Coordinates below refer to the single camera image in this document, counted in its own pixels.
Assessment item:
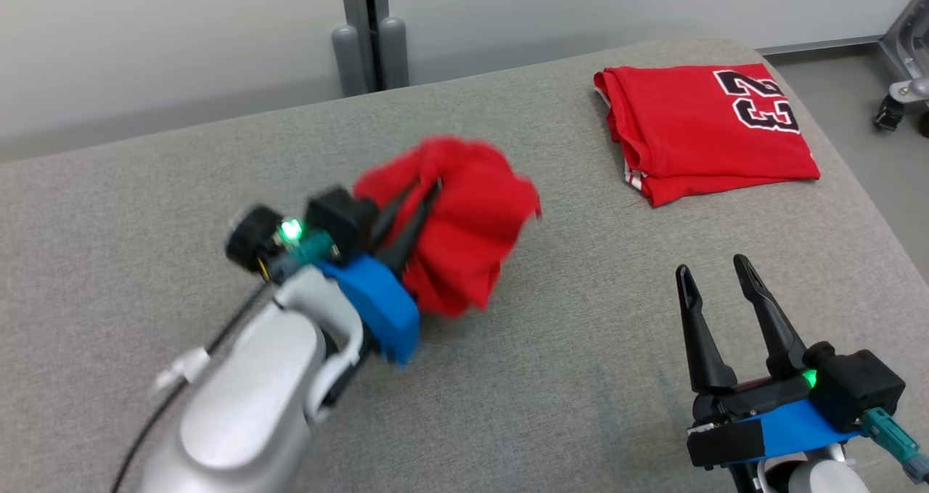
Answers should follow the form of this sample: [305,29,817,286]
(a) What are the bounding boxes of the grey metal wheeled cart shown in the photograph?
[873,0,929,139]

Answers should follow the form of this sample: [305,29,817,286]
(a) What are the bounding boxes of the red shorts with white trim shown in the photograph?
[352,135,542,319]

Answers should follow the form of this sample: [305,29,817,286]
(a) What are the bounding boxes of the blue right camera mount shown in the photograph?
[726,399,866,466]

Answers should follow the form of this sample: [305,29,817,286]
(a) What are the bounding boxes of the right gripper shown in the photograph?
[675,254,818,470]

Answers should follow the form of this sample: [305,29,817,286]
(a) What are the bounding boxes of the red t-shirt with white sleeves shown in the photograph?
[594,63,822,208]

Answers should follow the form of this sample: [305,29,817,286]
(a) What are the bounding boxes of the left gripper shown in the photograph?
[319,179,443,407]

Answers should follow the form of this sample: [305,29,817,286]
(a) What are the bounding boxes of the grey partition frame post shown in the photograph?
[332,0,410,99]

